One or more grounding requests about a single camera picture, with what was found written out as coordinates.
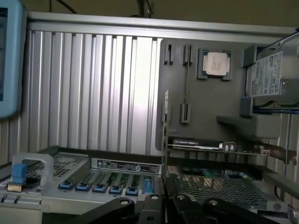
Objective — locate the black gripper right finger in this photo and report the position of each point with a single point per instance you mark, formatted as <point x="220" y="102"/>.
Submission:
<point x="184" y="207"/>

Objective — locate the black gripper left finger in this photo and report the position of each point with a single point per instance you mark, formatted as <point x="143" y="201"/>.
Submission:
<point x="149" y="210"/>

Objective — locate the light blue plastic tab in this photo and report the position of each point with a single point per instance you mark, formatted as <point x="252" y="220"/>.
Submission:
<point x="147" y="185"/>

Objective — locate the blue card retention clip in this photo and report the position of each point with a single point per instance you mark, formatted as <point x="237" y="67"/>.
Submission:
<point x="83" y="186"/>
<point x="100" y="187"/>
<point x="131" y="191"/>
<point x="116" y="189"/>
<point x="66" y="186"/>

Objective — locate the green motherboard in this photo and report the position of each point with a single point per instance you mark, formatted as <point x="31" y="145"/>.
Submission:
<point x="210" y="173"/>

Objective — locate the green expansion card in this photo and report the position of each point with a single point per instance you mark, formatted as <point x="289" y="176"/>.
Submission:
<point x="198" y="142"/>

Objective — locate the open grey black PC case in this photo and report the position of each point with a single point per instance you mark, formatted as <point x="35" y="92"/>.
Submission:
<point x="70" y="163"/>

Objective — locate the grey parts rack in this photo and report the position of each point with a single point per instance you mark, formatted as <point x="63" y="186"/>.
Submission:
<point x="210" y="105"/>

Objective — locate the blue release latch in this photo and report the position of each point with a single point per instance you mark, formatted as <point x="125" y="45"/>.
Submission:
<point x="19" y="172"/>

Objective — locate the silver CPU chip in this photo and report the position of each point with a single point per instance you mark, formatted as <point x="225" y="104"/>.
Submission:
<point x="216" y="63"/>

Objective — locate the silver hard disk white label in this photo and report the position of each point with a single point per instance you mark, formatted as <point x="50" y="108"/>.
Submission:
<point x="266" y="77"/>

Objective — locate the grey background pole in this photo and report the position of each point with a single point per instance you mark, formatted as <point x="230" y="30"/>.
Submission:
<point x="144" y="7"/>

